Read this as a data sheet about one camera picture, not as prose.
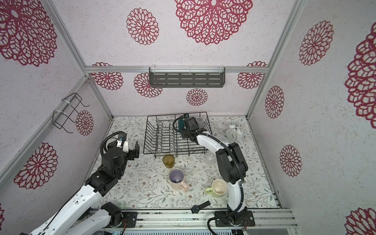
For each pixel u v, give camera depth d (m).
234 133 0.99
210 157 0.97
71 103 0.80
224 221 0.73
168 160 0.94
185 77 0.93
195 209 0.77
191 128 0.75
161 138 1.02
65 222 0.43
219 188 0.82
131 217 0.75
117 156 0.53
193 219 0.76
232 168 0.52
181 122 1.00
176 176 0.85
